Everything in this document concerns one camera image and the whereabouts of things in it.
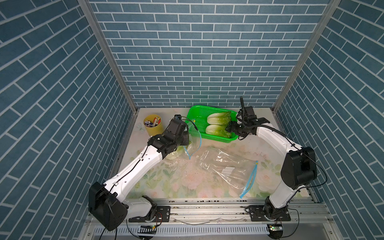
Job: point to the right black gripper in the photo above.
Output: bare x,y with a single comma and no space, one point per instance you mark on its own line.
231,126

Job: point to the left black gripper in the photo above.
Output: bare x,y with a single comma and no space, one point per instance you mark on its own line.
185,134

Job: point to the chinese cabbage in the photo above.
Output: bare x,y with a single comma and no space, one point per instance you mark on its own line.
223,118
179,153
219,131

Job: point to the clear zipper bag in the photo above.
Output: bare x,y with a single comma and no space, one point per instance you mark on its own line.
195,143
235,172

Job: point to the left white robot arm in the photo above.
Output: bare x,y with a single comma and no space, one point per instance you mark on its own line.
107,201

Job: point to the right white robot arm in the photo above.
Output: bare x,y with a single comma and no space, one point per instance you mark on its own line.
299,165

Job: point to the green plastic basket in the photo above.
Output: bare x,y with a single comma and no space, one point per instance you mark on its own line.
199,114

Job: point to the yellow cup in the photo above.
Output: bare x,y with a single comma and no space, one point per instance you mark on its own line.
154,125

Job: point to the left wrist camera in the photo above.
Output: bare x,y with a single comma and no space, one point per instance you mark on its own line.
177,117

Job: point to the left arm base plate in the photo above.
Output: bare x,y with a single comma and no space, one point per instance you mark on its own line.
160,214

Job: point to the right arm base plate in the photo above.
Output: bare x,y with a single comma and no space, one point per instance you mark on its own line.
267,213

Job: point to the aluminium rail frame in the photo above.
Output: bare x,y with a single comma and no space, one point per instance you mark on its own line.
222,219

